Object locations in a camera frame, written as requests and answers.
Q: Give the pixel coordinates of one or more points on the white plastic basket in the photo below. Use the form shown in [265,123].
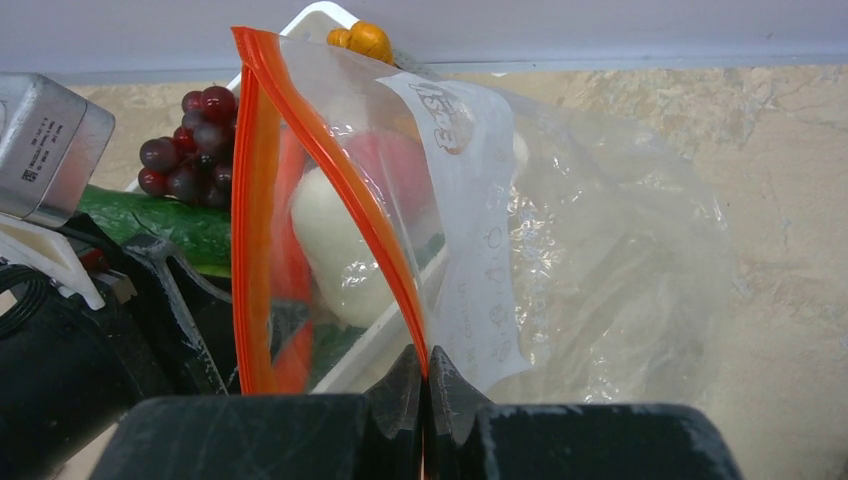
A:
[299,101]

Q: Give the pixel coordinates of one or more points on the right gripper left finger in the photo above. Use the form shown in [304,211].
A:
[392,443]

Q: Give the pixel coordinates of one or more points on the white radish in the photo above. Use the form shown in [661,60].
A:
[345,271]

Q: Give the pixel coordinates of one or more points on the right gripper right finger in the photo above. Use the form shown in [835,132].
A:
[451,444]

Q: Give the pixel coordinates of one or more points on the green cucumber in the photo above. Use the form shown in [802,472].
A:
[202,234]

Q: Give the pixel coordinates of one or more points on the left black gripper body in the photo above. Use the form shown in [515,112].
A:
[68,372]

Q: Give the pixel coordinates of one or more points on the pink peach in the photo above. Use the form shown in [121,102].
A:
[395,169]

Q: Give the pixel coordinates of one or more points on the dark red grapes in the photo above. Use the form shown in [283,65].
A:
[194,165]

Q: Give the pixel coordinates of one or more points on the clear orange zip bag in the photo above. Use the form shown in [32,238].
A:
[585,260]

